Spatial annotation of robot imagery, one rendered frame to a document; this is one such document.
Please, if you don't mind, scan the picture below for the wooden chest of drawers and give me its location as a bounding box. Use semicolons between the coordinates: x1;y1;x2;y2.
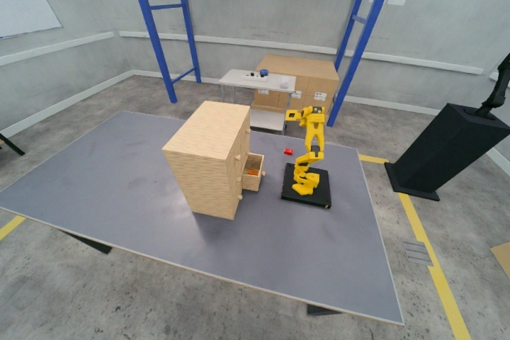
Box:
162;101;250;220

